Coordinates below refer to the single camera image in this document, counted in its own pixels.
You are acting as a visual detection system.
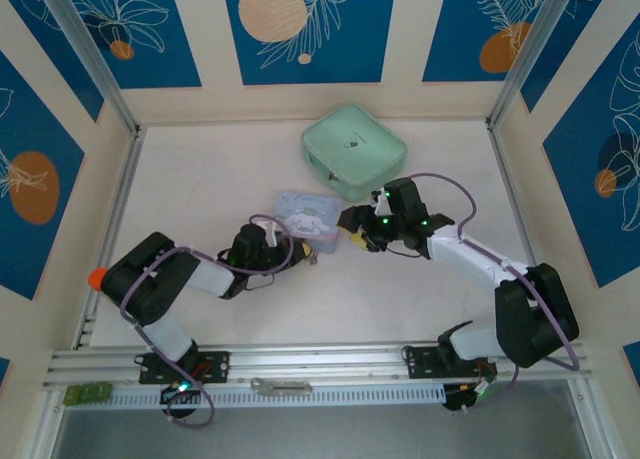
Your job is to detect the green circuit board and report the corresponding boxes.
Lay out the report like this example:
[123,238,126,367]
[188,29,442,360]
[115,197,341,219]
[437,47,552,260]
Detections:
[64,382,114,407]

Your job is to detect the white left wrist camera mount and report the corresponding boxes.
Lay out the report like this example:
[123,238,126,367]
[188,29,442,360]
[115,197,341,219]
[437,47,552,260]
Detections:
[259,219,281,246]

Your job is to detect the aluminium frame post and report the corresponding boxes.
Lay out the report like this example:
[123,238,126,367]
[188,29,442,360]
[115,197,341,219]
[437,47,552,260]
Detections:
[36,0,147,136]
[486,0,592,131]

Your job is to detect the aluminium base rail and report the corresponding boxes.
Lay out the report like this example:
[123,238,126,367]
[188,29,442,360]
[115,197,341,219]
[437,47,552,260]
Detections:
[41,341,594,391]

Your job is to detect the cartoon print tin box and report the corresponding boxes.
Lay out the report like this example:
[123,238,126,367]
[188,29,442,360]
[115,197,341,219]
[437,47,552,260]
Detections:
[272,189,344,257]

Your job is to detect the metal locking pliers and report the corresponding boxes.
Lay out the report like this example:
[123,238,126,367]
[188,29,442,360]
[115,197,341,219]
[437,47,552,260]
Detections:
[249,376,314,397]

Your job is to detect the aluminium side rail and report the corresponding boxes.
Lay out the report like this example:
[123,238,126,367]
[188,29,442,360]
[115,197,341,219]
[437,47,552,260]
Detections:
[73,126,147,351]
[486,119,542,265]

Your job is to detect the white slotted cable duct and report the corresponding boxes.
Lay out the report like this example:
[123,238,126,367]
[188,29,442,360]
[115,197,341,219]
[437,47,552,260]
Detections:
[106,383,447,411]

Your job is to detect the mint green zip case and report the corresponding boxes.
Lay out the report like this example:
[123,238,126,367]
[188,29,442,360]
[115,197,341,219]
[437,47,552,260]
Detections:
[300,103,409,204]

